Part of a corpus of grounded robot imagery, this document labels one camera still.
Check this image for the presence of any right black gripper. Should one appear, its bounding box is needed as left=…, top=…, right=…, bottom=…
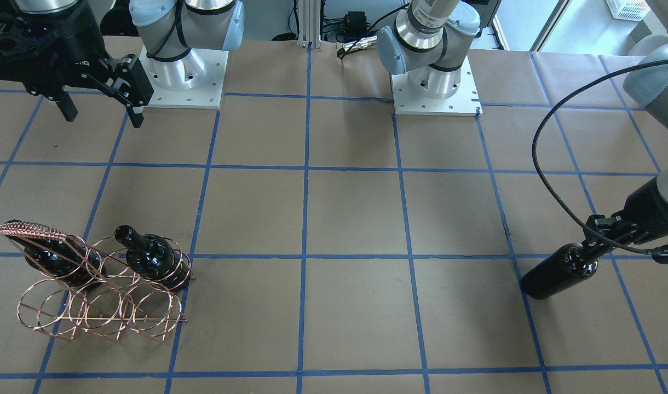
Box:
left=0, top=1, right=153, bottom=128

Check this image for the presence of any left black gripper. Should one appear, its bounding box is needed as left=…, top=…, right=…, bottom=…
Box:
left=583, top=176, right=668, bottom=264

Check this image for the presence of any dark glass wine bottle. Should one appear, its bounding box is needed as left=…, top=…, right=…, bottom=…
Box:
left=520, top=244, right=598, bottom=300

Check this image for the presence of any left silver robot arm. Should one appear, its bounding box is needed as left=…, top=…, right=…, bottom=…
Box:
left=583, top=1, right=668, bottom=264

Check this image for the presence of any dark bottle in basket front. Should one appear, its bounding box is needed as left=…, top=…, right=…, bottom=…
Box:
left=114, top=225, right=191, bottom=292

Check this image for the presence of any dark bottle in basket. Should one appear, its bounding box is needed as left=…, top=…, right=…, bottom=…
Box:
left=0, top=219, right=106, bottom=289
left=114, top=225, right=191, bottom=292

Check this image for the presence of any dark bottle in basket rear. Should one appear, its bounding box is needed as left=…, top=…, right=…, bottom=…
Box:
left=0, top=219, right=106, bottom=289

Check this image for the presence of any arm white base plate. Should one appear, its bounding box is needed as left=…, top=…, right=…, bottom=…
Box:
left=390, top=57, right=483, bottom=117
left=140, top=47, right=231, bottom=109

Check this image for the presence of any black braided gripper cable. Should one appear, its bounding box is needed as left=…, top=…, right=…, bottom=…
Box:
left=532, top=59, right=668, bottom=256

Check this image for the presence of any copper wire wine basket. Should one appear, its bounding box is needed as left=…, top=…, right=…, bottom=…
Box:
left=16, top=234, right=195, bottom=342

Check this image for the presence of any aluminium frame post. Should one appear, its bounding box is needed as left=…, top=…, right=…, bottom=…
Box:
left=293, top=0, right=323, bottom=51

